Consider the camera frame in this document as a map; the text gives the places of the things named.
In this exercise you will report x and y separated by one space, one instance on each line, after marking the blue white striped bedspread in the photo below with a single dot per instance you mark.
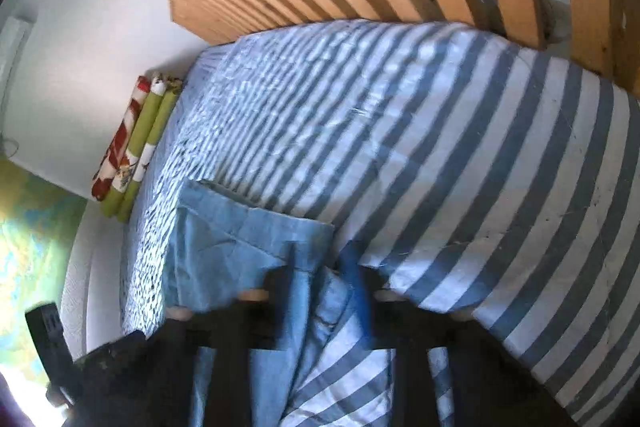
475 132

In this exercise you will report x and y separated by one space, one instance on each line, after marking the brown white patterned blanket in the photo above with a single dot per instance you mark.
120 142

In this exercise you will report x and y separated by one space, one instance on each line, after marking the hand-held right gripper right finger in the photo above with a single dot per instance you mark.
357 297

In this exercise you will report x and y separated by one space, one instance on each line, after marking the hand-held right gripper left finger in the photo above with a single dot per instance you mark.
285 297

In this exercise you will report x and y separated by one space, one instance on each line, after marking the light blue denim jeans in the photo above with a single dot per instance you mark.
240 232

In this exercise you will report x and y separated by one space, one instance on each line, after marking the landscape wall poster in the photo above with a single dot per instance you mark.
30 232

